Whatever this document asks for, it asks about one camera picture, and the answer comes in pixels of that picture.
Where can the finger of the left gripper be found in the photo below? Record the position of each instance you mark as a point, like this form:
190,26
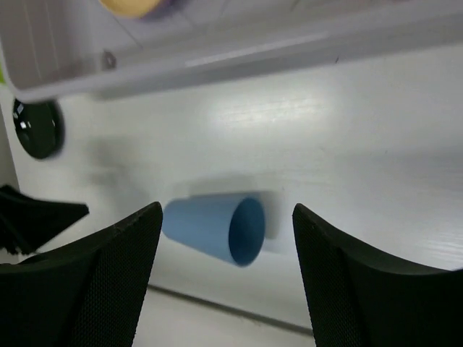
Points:
27,224

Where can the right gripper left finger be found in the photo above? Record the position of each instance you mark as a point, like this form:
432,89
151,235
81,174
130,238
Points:
89,292

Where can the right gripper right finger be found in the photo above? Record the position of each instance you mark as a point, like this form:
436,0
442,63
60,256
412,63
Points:
358,295

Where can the blue plastic cup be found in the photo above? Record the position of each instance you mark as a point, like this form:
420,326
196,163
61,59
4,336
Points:
228,227

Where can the cream yellow plastic plate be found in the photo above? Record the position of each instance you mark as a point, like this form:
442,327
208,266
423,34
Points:
130,8

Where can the lavender plastic bin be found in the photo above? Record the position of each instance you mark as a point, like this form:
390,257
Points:
55,48

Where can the black glossy plate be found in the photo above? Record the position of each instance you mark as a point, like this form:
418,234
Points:
39,127

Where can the lime green plate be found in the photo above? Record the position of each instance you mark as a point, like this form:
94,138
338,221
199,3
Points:
2,74

